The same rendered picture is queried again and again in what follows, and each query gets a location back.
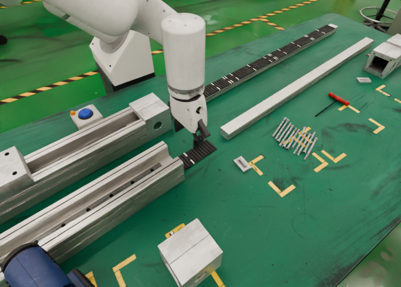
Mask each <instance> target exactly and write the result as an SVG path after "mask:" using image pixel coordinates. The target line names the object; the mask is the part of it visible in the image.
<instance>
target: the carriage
mask: <svg viewBox="0 0 401 287"><path fill-rule="evenodd" d="M34 182H35V181H34V179H33V177H32V175H31V173H30V170H29V168H28V166H27V163H26V161H25V159H24V157H23V155H22V154H21V153H20V151H19V150H18V149H17V148H16V146H13V147H11V148H9V149H7V150H4V151H3V152H0V200H1V199H3V198H5V197H7V196H9V195H11V194H13V193H15V192H17V191H19V190H21V189H23V188H24V187H26V186H28V185H30V184H32V183H34Z"/></svg>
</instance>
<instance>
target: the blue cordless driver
mask: <svg viewBox="0 0 401 287"><path fill-rule="evenodd" d="M58 265H59V264H58V263H57V262H56V260H54V259H53V257H52V256H51V255H50V254H49V252H47V251H46V250H45V249H44V248H42V247H40V246H39V245H38V244H37V243H35V242H30V243H25V244H23V245H20V246H18V247H16V248H15V249H13V250H12V251H11V252H10V253H9V254H8V255H7V256H6V257H5V260H4V261H3V262H2V264H1V272H3V274H4V277H5V279H6V282H5V283H7V284H8V287H95V285H93V284H92V282H91V281H90V280H89V279H88V278H87V277H86V276H85V275H84V274H83V273H82V272H81V271H79V270H78V269H73V270H71V271H70V272H69V273H68V274H67V275H66V274H65V273H64V271H63V270H62V269H61V268H60V267H59V266H58Z"/></svg>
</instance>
